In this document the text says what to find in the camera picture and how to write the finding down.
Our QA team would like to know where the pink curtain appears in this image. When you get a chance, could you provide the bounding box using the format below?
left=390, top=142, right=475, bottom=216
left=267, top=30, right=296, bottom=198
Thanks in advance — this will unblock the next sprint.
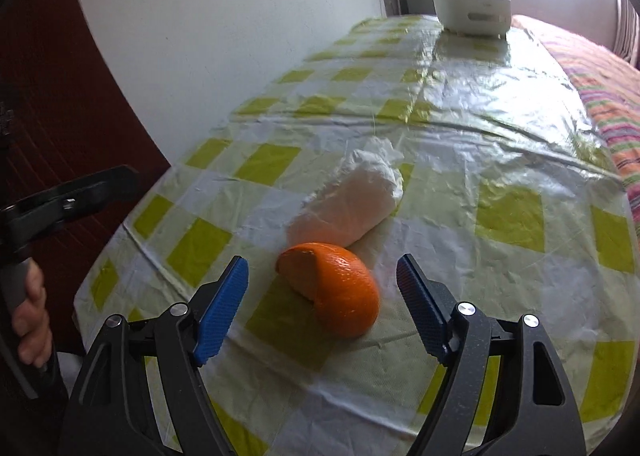
left=607, top=0, right=640, bottom=57

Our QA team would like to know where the bed with striped sheet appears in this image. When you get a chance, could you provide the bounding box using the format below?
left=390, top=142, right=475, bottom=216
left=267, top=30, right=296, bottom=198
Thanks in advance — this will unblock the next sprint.
left=510, top=14, right=640, bottom=237

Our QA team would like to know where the white crumpled plastic bag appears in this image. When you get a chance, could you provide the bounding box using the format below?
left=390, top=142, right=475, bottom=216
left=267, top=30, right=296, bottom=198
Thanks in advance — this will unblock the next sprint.
left=286, top=136, right=405, bottom=247

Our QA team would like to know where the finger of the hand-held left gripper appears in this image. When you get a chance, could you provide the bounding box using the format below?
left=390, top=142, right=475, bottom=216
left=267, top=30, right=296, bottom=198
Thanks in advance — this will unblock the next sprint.
left=0, top=165, right=146, bottom=257

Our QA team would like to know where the brown wooden door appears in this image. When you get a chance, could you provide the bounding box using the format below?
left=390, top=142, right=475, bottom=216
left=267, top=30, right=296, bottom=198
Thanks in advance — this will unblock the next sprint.
left=0, top=0, right=171, bottom=367

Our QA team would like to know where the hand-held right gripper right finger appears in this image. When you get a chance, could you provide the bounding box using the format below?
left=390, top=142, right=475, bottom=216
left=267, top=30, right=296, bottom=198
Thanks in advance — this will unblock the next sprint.
left=396, top=253, right=586, bottom=456

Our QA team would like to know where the orange fruit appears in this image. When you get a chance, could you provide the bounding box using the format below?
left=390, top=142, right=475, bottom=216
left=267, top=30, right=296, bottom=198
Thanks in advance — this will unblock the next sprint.
left=276, top=242, right=381, bottom=339

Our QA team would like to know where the person's left hand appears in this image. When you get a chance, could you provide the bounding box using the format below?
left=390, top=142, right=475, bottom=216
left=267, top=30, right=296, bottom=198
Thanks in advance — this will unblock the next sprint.
left=11, top=266, right=53, bottom=369

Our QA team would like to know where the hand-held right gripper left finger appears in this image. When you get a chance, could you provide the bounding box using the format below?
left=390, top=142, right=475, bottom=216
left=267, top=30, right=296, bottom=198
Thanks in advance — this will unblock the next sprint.
left=59, top=256, right=250, bottom=456

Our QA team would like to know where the white storage basket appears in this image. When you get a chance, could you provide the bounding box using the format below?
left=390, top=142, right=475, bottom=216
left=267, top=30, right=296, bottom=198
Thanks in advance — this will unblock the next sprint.
left=431, top=0, right=513, bottom=40

